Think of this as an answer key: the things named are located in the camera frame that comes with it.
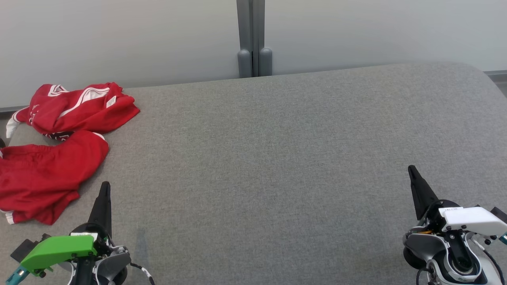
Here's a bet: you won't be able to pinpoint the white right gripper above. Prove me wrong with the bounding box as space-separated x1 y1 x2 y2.
408 165 507 235

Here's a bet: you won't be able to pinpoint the red shirt with white panels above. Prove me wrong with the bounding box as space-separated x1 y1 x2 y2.
6 82 140 141

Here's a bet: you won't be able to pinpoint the grey partition post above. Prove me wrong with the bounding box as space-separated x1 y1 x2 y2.
236 0 253 78
253 0 273 77

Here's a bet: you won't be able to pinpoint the red shorts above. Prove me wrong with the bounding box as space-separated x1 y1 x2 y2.
0 130 109 225

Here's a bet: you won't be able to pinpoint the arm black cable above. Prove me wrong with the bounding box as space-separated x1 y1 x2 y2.
130 262 156 285
479 237 506 285

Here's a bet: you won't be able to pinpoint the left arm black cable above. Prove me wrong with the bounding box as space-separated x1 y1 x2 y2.
130 262 156 285

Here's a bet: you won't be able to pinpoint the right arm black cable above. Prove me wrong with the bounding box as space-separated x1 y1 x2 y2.
479 237 506 285

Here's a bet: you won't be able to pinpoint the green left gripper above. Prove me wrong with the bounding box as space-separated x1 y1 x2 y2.
20 181 112 285

